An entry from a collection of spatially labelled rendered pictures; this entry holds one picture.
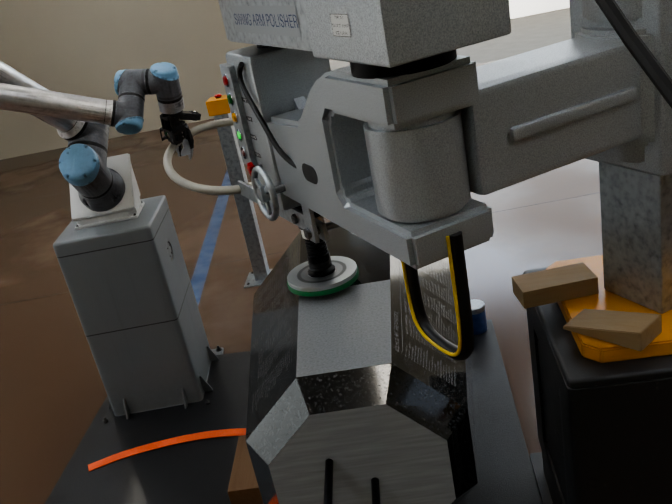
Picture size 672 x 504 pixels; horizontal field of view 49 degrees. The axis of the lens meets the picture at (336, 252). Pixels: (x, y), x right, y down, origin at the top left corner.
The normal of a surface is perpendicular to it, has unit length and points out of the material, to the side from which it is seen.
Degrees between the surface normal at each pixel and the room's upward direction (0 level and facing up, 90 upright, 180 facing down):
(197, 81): 90
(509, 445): 0
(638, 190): 90
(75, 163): 52
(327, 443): 90
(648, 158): 90
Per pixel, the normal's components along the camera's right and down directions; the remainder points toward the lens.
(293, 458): -0.01, 0.40
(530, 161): 0.44, 0.29
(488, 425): -0.18, -0.90
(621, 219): -0.88, 0.32
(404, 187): -0.38, 0.43
